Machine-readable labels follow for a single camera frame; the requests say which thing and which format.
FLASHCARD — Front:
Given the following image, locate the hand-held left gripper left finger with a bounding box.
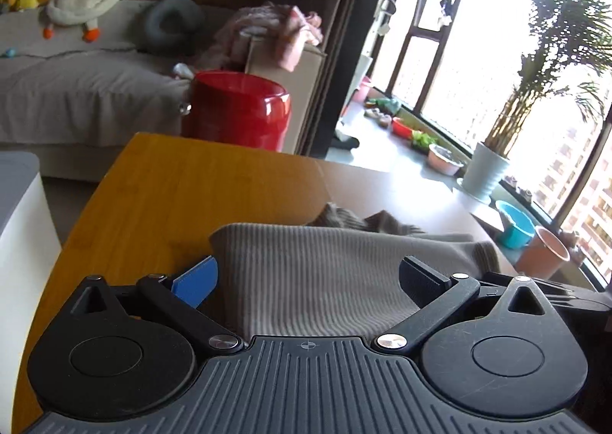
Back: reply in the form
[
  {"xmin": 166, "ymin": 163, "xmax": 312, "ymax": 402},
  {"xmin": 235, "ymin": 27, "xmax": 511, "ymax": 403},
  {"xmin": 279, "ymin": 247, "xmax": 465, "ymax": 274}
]
[{"xmin": 72, "ymin": 255, "xmax": 243, "ymax": 358}]

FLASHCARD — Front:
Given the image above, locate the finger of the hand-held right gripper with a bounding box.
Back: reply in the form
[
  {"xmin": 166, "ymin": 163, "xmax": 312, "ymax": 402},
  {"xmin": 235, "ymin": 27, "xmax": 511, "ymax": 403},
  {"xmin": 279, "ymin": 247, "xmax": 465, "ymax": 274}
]
[{"xmin": 479, "ymin": 271, "xmax": 612, "ymax": 315}]

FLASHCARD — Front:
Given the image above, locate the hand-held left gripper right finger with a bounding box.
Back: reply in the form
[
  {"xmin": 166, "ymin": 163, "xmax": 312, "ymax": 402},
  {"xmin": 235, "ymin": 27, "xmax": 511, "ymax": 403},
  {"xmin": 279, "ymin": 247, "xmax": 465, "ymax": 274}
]
[{"xmin": 372, "ymin": 255, "xmax": 552, "ymax": 359}]

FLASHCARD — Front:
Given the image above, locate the grey striped knit garment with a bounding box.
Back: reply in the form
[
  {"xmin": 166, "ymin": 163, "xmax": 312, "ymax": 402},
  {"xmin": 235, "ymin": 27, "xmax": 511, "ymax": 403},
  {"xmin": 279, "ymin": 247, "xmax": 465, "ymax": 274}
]
[{"xmin": 209, "ymin": 203, "xmax": 503, "ymax": 339}]

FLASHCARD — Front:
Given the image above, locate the salmon pink bucket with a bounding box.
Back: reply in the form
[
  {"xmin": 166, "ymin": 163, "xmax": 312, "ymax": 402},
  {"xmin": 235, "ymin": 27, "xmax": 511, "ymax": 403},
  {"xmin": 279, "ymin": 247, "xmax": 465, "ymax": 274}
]
[{"xmin": 516, "ymin": 226, "xmax": 572, "ymax": 281}]

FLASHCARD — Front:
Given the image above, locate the blue plastic basin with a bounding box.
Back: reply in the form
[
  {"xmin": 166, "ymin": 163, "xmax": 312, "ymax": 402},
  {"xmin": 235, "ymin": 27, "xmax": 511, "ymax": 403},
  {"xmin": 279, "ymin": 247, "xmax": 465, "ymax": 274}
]
[{"xmin": 495, "ymin": 200, "xmax": 536, "ymax": 249}]

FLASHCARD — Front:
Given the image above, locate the pink bowl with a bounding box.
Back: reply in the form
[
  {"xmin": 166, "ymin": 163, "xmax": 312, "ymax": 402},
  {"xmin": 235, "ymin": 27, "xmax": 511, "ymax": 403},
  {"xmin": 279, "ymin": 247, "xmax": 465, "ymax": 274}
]
[{"xmin": 427, "ymin": 144, "xmax": 466, "ymax": 177}]

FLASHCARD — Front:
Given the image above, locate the potted palm in white pot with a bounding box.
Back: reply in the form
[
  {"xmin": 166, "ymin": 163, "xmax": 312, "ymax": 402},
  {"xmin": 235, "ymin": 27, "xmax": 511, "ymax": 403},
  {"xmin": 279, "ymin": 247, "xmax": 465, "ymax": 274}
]
[{"xmin": 461, "ymin": 0, "xmax": 612, "ymax": 205}]

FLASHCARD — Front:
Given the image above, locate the green toy lettuce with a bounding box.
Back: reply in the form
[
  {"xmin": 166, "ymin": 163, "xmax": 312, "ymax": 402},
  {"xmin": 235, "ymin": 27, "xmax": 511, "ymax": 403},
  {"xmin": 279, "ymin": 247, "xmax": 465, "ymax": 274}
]
[{"xmin": 411, "ymin": 130, "xmax": 438, "ymax": 153}]

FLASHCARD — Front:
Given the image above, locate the dark cloth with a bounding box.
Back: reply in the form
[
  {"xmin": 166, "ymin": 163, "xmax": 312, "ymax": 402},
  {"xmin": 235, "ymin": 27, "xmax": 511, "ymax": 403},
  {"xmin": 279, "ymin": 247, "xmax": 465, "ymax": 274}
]
[{"xmin": 335, "ymin": 128, "xmax": 360, "ymax": 151}]

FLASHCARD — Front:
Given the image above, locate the red plastic stool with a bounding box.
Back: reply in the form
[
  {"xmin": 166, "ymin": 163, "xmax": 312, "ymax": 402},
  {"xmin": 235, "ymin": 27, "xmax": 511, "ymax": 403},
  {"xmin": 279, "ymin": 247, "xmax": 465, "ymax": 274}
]
[{"xmin": 181, "ymin": 71, "xmax": 292, "ymax": 153}]

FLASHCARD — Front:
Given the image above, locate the white marble side table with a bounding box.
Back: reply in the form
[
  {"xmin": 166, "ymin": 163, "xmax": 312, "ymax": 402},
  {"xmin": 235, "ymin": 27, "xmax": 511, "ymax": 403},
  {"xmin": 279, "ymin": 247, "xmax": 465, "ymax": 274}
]
[{"xmin": 0, "ymin": 151, "xmax": 63, "ymax": 320}]

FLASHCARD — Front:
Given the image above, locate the green toy pile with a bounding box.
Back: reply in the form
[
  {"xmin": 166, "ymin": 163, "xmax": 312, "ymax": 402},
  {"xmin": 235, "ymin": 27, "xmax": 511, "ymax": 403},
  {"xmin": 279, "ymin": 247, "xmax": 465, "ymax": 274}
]
[{"xmin": 366, "ymin": 97, "xmax": 402, "ymax": 117}]

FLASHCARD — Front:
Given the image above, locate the grey covered sofa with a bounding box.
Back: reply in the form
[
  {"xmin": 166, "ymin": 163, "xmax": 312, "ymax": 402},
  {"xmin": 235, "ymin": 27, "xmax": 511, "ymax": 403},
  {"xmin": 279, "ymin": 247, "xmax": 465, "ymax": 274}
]
[{"xmin": 0, "ymin": 0, "xmax": 269, "ymax": 181}]

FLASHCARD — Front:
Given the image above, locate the grey neck pillow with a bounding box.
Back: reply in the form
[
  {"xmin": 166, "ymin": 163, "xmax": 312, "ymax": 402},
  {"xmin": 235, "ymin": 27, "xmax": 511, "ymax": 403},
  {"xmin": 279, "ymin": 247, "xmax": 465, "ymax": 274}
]
[{"xmin": 143, "ymin": 0, "xmax": 206, "ymax": 55}]

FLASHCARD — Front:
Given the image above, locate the pink patterned blanket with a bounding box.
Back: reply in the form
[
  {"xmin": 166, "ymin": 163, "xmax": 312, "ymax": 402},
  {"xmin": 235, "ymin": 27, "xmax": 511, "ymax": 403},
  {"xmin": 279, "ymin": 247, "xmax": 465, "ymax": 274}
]
[{"xmin": 210, "ymin": 4, "xmax": 325, "ymax": 73}]

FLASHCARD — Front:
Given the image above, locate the white hanger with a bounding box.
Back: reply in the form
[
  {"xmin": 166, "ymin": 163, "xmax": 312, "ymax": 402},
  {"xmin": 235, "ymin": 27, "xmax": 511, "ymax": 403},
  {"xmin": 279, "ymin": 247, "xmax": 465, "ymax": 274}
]
[{"xmin": 378, "ymin": 0, "xmax": 399, "ymax": 36}]

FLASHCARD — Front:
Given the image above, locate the brown curtain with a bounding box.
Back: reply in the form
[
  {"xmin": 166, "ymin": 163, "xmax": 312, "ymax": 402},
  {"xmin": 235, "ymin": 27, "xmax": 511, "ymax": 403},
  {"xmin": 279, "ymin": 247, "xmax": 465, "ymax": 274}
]
[{"xmin": 297, "ymin": 0, "xmax": 383, "ymax": 160}]

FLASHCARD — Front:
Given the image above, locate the brown window frame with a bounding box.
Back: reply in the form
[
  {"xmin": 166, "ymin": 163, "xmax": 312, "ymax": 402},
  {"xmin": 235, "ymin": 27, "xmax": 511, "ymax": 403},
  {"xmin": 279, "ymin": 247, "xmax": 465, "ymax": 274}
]
[{"xmin": 373, "ymin": 0, "xmax": 612, "ymax": 294}]

